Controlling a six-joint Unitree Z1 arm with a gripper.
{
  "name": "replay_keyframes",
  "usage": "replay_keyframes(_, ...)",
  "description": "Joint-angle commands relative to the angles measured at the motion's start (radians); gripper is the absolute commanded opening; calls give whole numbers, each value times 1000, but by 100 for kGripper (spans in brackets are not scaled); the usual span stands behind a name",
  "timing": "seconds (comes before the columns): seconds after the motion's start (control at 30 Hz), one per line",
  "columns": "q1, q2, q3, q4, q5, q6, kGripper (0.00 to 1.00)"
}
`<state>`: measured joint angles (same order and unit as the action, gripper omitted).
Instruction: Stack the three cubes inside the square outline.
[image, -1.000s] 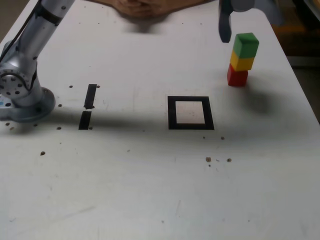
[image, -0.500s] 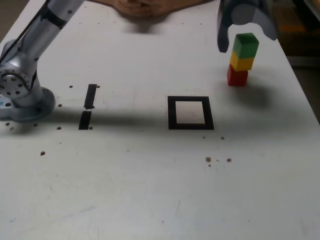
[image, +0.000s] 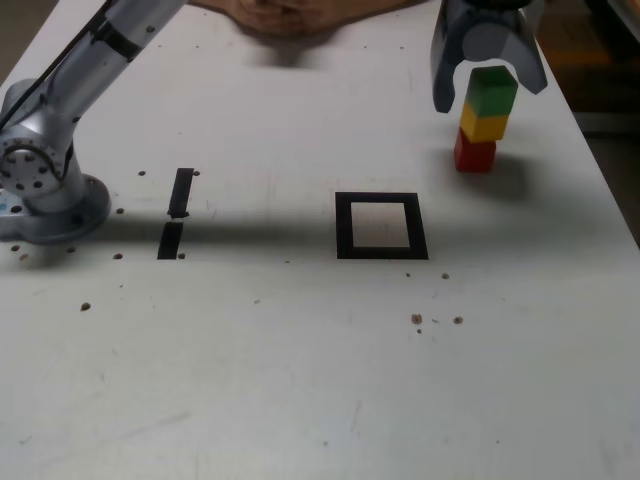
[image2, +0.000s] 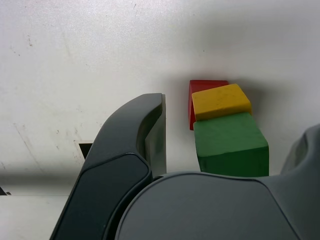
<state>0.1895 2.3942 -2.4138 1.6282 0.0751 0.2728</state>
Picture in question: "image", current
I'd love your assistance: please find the grey metal post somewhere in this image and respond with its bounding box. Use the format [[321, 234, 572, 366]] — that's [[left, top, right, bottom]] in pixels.
[[524, 0, 545, 35]]

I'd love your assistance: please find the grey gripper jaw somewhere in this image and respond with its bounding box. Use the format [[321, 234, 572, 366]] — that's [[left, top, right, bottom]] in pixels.
[[461, 3, 548, 97]]

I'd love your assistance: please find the grey metal beam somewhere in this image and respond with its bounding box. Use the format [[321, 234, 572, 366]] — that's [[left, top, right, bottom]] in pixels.
[[574, 110, 640, 135]]

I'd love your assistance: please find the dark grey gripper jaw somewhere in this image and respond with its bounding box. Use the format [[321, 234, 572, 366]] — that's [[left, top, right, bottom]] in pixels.
[[431, 0, 472, 114]]

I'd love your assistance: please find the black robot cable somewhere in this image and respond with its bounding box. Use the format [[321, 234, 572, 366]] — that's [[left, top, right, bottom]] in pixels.
[[0, 0, 112, 127]]

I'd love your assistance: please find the person's right hand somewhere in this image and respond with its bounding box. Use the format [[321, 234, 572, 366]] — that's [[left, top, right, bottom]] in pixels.
[[232, 0, 289, 34]]

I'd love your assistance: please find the black tape square outline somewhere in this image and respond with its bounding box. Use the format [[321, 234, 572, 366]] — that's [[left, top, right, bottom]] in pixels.
[[333, 191, 431, 261]]

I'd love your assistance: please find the black tape strip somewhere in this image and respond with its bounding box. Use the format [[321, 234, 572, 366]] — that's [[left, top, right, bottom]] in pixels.
[[156, 167, 196, 261]]

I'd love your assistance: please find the yellow cube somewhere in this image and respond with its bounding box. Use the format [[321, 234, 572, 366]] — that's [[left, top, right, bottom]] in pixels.
[[459, 98, 512, 143]]

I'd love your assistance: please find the person's left hand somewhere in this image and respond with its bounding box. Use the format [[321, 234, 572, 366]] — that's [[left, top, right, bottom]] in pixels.
[[287, 0, 347, 35]]

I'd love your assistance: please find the red cube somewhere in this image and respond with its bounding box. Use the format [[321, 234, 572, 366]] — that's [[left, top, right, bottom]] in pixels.
[[453, 127, 498, 174]]

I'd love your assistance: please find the green cube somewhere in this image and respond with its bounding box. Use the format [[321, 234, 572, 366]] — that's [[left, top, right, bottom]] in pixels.
[[465, 64, 520, 117]]

